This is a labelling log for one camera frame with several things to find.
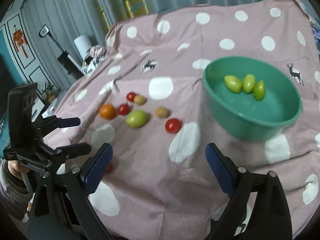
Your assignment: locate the black stand with mirror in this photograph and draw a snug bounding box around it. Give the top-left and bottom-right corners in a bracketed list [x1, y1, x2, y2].
[39, 24, 84, 80]

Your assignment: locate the small tan fruit back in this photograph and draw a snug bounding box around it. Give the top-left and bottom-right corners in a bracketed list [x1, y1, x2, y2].
[134, 95, 146, 105]

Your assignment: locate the green fruit middle in bowl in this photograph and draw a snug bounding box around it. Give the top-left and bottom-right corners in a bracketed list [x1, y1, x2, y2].
[242, 74, 255, 94]

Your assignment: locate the orange tangerine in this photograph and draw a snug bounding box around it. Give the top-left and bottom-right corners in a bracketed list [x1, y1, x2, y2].
[99, 104, 117, 120]

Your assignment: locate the grey pleated curtain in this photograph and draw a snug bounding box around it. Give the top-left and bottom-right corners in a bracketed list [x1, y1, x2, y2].
[19, 0, 308, 91]

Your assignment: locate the grey sleeve forearm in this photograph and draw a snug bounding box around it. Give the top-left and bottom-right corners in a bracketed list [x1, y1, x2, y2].
[1, 159, 33, 221]

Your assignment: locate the tan round fruit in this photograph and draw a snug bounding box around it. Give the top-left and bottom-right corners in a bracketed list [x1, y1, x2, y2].
[155, 106, 169, 119]

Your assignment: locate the small red tomato back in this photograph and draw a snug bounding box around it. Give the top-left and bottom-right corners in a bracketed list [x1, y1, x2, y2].
[126, 92, 137, 102]

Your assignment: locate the crumpled floral cloth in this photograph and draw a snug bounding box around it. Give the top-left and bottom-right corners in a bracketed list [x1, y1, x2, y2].
[81, 44, 107, 76]

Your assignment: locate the green fruit right in bowl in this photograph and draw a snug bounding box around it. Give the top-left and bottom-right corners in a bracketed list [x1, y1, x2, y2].
[253, 80, 266, 101]

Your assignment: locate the large green round fruit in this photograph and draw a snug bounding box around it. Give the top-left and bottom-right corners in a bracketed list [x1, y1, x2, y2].
[126, 109, 148, 128]

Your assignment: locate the white cylinder lamp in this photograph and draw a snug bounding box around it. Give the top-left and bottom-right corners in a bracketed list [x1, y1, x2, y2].
[74, 34, 92, 67]

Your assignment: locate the green fruit left in bowl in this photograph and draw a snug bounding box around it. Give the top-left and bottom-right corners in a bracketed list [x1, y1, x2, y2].
[224, 75, 242, 94]

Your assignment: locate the green plastic bowl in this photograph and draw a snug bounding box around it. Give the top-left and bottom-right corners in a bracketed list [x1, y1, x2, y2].
[202, 56, 303, 141]

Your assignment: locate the small red tomato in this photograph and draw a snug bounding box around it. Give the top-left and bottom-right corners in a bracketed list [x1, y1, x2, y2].
[118, 104, 131, 115]
[126, 92, 137, 102]
[105, 163, 113, 174]

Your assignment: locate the pink polka dot cloth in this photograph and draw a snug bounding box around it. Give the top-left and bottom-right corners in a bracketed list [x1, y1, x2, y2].
[45, 0, 319, 239]

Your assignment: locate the large red tomato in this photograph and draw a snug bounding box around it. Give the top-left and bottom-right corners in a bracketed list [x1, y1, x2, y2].
[165, 118, 182, 134]

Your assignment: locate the potted green plant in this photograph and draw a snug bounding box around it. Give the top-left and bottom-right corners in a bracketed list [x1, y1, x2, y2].
[42, 82, 55, 103]

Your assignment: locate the green fruit in bowl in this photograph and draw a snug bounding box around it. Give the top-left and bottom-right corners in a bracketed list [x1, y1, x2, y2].
[242, 74, 255, 94]
[224, 75, 242, 94]
[253, 80, 266, 101]

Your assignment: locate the red Chinese knot decoration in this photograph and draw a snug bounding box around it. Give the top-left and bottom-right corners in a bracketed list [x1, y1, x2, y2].
[12, 25, 28, 58]

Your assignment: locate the person's left hand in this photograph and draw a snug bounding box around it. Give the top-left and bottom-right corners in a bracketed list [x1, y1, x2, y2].
[8, 160, 29, 180]

